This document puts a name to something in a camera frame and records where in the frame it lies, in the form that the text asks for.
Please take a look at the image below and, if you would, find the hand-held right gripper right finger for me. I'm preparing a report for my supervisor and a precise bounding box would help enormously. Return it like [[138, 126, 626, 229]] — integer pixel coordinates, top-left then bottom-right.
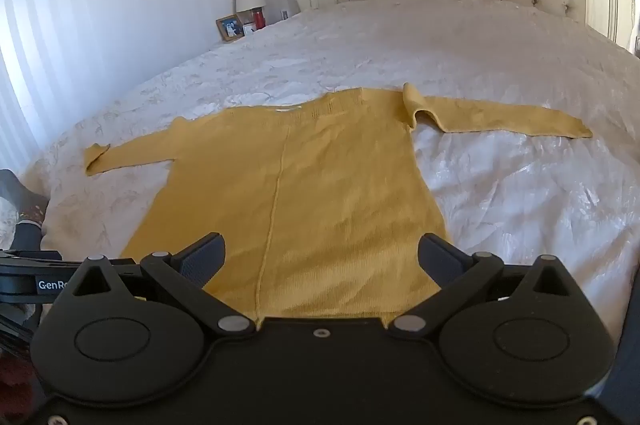
[[388, 232, 586, 337]]

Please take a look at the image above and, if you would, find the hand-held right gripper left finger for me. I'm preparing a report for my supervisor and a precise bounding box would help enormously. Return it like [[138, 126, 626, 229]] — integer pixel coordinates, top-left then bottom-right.
[[52, 232, 257, 337]]

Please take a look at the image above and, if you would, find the yellow knit sweater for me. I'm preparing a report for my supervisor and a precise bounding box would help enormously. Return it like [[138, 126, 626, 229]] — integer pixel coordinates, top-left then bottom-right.
[[84, 82, 594, 324]]

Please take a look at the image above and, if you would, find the person's left forearm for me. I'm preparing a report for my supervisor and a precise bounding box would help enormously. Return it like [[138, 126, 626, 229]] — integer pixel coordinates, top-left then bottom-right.
[[0, 169, 50, 252]]

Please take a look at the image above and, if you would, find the white bed with bedspread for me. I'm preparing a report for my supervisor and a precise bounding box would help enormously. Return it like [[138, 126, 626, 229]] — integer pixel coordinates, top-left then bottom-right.
[[20, 0, 640, 356]]

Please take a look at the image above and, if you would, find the person's dark red clothing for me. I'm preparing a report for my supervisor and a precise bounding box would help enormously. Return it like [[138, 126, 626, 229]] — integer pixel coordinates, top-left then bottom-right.
[[0, 352, 33, 411]]

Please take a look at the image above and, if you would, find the wooden picture frame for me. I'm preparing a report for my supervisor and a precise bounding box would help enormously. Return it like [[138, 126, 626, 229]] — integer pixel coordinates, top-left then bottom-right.
[[216, 14, 245, 43]]

